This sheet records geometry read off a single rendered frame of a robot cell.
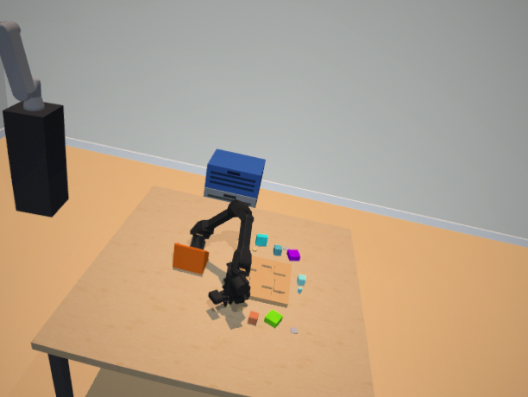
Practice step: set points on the teal block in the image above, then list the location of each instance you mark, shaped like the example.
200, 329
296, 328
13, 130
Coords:
261, 240

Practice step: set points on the small teal cube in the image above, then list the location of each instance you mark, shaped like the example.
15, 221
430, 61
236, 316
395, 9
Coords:
277, 250

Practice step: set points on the purple block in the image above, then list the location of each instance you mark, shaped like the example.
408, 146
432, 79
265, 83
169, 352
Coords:
293, 255

